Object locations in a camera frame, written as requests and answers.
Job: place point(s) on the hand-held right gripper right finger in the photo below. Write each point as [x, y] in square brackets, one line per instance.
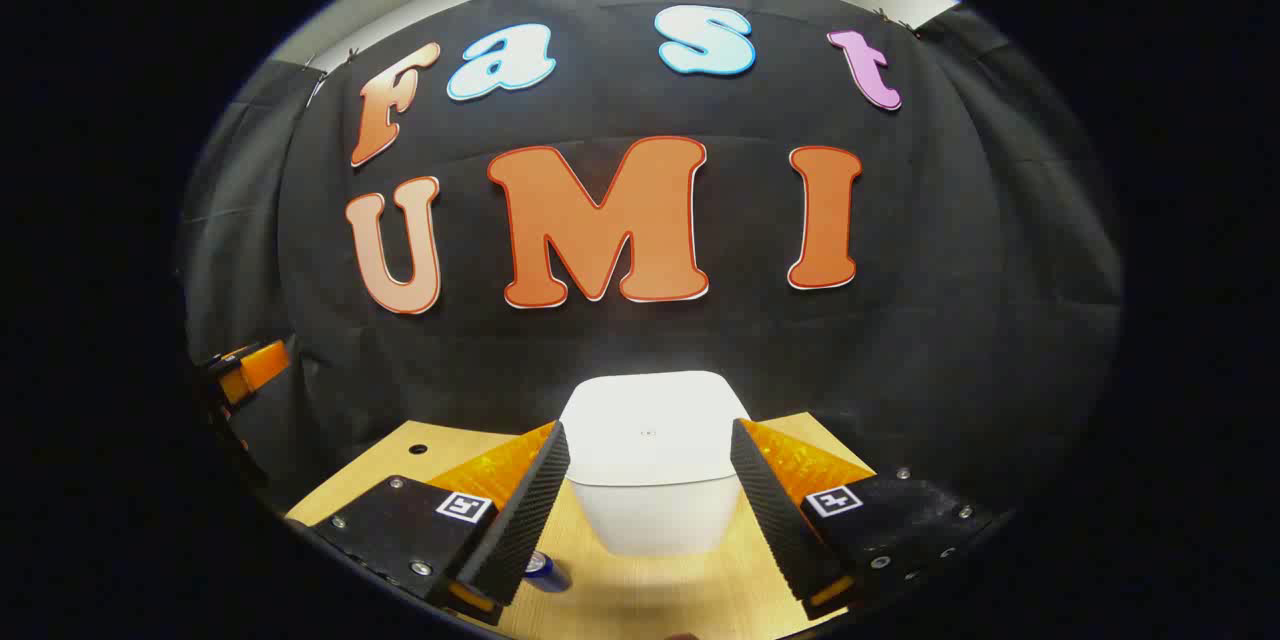
[775, 520]

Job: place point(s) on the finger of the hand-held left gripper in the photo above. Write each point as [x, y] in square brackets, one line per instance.
[258, 366]

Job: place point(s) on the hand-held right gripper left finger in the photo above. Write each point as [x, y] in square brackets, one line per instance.
[520, 520]

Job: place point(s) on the blue pop can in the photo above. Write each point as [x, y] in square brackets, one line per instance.
[548, 572]

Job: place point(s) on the white desktop garbage bin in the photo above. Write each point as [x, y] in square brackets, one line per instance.
[650, 440]

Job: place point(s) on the wooden desktop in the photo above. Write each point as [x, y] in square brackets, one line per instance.
[640, 600]

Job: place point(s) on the black backdrop cloth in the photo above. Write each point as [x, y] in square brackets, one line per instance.
[700, 350]

